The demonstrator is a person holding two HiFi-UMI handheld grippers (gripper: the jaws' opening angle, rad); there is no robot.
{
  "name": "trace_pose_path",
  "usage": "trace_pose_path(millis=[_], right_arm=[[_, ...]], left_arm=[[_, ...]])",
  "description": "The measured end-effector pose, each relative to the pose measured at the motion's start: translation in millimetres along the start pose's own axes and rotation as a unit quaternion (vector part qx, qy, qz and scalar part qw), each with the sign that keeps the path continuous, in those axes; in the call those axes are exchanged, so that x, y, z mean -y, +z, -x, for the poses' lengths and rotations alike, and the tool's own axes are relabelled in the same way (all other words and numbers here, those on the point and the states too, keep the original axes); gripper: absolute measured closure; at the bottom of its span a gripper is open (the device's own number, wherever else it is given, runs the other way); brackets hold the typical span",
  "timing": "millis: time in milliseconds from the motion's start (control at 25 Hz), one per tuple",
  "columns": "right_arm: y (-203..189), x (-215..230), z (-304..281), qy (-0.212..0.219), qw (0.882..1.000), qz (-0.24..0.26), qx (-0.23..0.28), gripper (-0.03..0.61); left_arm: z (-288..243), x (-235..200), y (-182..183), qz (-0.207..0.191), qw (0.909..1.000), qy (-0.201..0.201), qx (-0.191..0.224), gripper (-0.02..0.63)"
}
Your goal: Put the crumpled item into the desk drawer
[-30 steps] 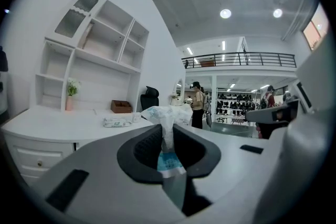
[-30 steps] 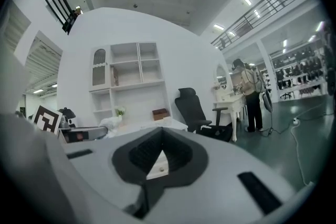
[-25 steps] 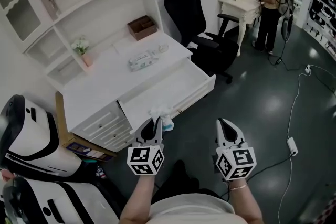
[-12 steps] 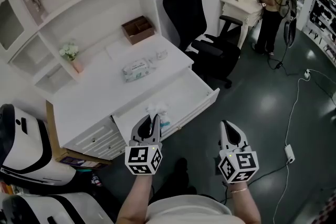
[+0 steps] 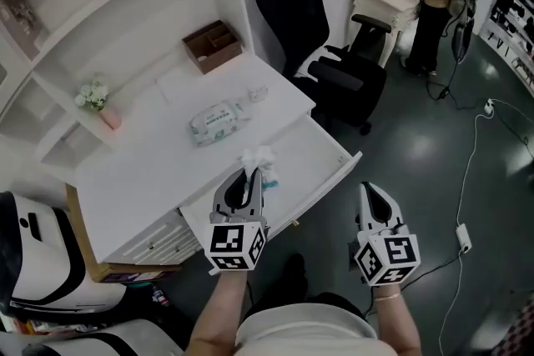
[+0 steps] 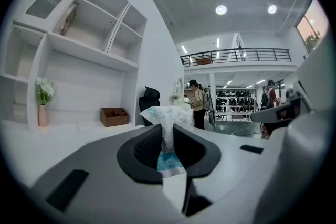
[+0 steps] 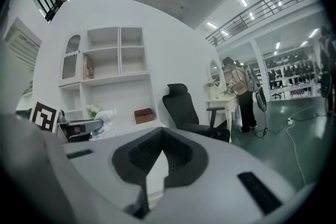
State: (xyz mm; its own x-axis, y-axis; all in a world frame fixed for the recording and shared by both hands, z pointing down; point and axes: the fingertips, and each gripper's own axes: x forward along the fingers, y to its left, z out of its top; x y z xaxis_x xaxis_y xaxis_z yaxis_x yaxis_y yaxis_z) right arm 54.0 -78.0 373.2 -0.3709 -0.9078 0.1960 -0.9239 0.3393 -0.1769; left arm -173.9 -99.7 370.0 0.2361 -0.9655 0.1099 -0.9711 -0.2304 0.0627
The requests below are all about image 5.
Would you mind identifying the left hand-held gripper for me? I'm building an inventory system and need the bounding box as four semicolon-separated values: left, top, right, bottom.
204;167;269;276

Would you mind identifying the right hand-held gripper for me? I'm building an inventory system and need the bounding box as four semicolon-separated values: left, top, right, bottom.
353;181;421;288

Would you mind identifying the white drawer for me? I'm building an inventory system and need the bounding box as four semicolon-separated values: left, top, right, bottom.
179;113;364;252

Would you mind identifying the person's left forearm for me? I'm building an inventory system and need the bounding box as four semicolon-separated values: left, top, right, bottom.
186;269;252;356

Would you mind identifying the person's right forearm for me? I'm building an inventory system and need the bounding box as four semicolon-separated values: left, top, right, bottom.
371;282;424;356

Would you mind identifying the wet wipes packet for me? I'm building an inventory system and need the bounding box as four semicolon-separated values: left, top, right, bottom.
189;99;252;148

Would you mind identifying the white power adapter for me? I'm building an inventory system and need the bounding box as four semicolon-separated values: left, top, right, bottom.
455;223;473;254

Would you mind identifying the person's black trouser leg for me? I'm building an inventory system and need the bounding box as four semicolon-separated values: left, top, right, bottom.
244;253;370;320

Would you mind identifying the small bottle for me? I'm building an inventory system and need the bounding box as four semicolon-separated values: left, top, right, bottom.
151;284;171;308

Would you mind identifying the person's white shirt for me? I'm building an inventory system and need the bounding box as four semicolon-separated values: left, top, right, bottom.
232;301;404;356

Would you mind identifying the brown wooden organizer box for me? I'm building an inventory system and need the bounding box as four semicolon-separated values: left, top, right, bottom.
181;19;244;76

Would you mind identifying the pink vase with white flowers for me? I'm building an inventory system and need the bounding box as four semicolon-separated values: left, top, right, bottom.
73;72;123;132

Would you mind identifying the black office chair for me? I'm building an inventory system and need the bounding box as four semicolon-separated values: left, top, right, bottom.
254;0;388;137

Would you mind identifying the white and black machine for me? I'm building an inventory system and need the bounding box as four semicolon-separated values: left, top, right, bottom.
20;318;185;356
0;190;128;316

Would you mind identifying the white dressing table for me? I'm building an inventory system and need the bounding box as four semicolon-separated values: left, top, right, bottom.
347;0;421;68

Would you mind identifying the shoe display rack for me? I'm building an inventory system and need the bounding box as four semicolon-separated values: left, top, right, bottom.
478;0;534;98

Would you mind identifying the framed picture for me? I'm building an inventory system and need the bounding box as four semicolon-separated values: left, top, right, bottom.
0;0;48;60

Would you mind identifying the white cable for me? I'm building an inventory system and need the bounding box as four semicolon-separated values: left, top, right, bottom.
437;98;534;351

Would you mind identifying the black cable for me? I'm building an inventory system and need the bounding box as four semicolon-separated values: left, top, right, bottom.
424;53;534;163

